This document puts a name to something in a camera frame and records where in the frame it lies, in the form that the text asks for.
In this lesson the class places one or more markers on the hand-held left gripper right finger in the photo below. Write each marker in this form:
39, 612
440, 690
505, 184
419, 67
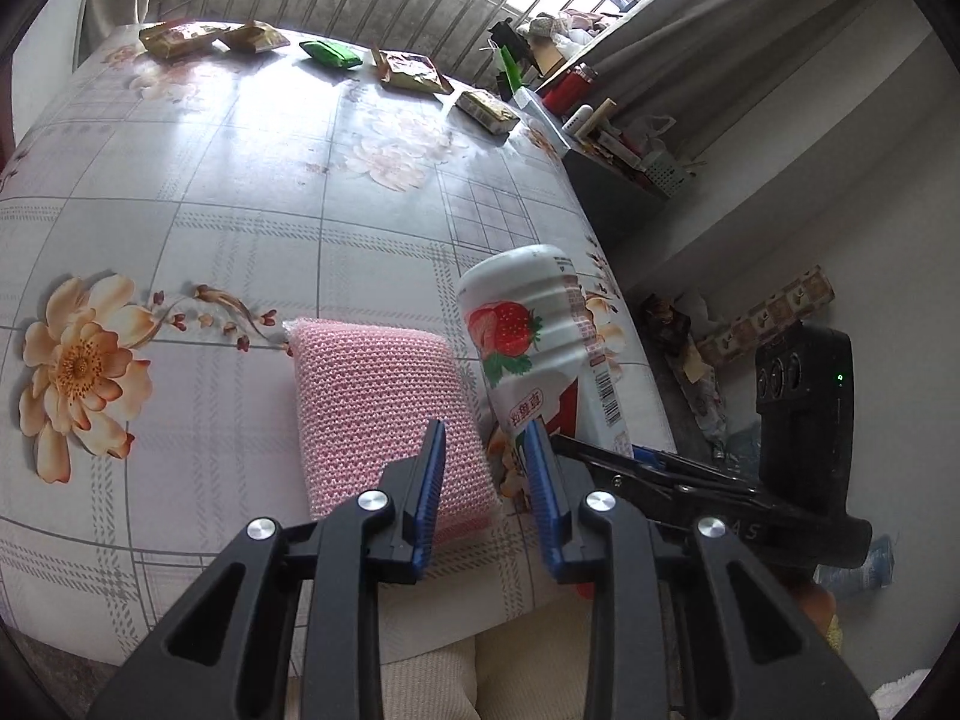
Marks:
540, 499

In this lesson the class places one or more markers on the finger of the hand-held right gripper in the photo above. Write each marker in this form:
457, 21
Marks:
656, 456
645, 474

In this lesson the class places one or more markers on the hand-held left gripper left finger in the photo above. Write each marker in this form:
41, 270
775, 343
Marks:
427, 499

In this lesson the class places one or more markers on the pink knitted sponge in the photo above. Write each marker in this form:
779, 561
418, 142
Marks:
375, 405

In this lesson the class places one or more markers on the white strawberry drink bottle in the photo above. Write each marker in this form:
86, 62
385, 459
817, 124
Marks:
525, 300

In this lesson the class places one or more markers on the crumpled patterned paper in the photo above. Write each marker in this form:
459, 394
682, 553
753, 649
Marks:
682, 360

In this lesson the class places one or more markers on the patterned wrapping paper roll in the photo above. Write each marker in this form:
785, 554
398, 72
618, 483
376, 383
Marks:
765, 315

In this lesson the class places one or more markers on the person's cream clothing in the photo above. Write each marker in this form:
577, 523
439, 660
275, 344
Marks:
495, 660

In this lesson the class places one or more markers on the cluttered side shelf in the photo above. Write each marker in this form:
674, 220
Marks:
607, 195

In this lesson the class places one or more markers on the green storage basket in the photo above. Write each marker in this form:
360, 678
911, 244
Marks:
667, 172

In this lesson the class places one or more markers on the white plastic bag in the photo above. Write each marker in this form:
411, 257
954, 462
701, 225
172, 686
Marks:
652, 127

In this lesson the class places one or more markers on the floral plaid tablecloth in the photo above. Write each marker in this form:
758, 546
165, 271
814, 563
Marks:
262, 202

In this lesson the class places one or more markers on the beige tube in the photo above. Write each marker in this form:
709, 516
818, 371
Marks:
600, 116

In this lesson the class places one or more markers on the red thermos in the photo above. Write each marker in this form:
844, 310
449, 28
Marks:
566, 94

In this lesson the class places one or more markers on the flat tan snack packet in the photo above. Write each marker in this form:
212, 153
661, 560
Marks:
487, 109

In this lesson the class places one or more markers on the grey curtain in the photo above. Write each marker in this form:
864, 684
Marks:
712, 37

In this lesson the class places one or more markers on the green plastic item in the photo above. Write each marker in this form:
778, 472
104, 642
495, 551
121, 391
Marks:
508, 71

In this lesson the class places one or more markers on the open tan snack packet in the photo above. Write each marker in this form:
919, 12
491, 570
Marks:
409, 71

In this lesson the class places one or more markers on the green snack packet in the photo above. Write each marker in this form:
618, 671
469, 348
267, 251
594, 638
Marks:
330, 52

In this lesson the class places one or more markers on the yellow snack packet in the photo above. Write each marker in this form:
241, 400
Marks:
176, 39
255, 36

